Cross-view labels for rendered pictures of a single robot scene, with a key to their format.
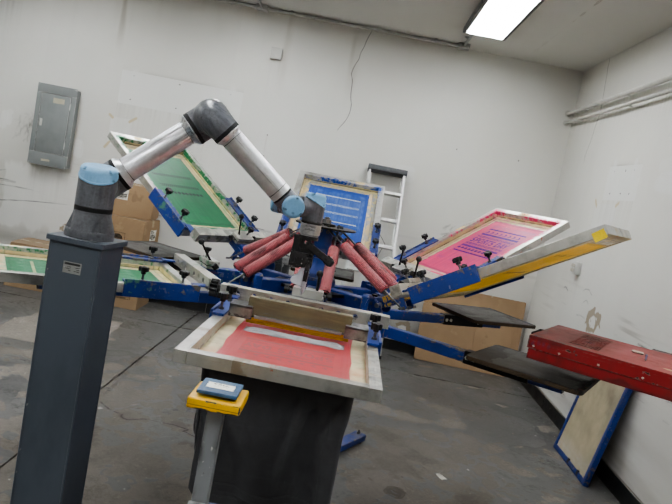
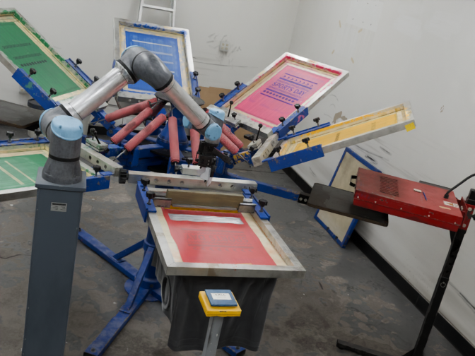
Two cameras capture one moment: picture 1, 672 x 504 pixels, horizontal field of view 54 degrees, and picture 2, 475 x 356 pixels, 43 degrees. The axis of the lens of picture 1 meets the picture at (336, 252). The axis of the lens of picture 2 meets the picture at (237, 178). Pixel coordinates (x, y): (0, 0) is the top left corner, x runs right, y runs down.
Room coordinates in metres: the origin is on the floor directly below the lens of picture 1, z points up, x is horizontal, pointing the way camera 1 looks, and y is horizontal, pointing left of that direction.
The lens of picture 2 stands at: (-0.18, 0.95, 2.09)
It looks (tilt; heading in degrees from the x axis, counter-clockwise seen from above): 19 degrees down; 338
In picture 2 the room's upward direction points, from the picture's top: 12 degrees clockwise
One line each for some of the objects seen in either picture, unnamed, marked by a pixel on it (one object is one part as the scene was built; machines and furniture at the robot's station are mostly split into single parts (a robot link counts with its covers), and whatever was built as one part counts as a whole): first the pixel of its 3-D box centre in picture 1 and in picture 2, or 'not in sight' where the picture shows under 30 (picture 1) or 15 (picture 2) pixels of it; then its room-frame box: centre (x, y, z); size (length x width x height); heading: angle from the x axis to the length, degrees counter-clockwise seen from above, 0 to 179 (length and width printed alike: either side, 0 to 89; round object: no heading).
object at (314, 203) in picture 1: (313, 208); (214, 121); (2.37, 0.11, 1.41); 0.09 x 0.08 x 0.11; 103
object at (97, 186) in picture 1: (97, 185); (65, 135); (2.09, 0.78, 1.37); 0.13 x 0.12 x 0.14; 13
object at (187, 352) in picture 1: (291, 342); (213, 228); (2.16, 0.09, 0.97); 0.79 x 0.58 x 0.04; 179
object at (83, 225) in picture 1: (91, 221); (63, 165); (2.08, 0.78, 1.25); 0.15 x 0.15 x 0.10
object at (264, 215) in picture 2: (372, 341); (254, 209); (2.40, -0.19, 0.98); 0.30 x 0.05 x 0.07; 179
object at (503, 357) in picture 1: (434, 344); (274, 188); (2.87, -0.50, 0.91); 1.34 x 0.40 x 0.08; 59
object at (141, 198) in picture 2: (224, 311); (145, 202); (2.40, 0.36, 0.98); 0.30 x 0.05 x 0.07; 179
